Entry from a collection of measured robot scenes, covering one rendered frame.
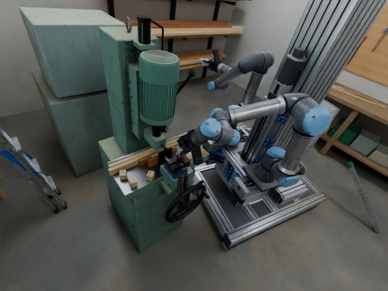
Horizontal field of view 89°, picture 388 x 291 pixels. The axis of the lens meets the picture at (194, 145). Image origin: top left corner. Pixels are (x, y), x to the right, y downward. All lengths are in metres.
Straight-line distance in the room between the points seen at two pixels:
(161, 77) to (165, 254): 1.47
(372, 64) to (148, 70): 3.36
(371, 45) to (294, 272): 3.03
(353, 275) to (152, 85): 2.34
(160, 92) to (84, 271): 1.49
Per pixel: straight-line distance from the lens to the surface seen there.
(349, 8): 1.30
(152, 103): 0.94
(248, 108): 1.00
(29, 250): 2.14
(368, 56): 3.83
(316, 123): 0.99
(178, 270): 1.88
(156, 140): 1.11
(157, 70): 0.86
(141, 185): 1.12
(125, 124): 1.24
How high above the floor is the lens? 1.80
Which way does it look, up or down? 41 degrees down
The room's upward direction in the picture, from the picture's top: 12 degrees clockwise
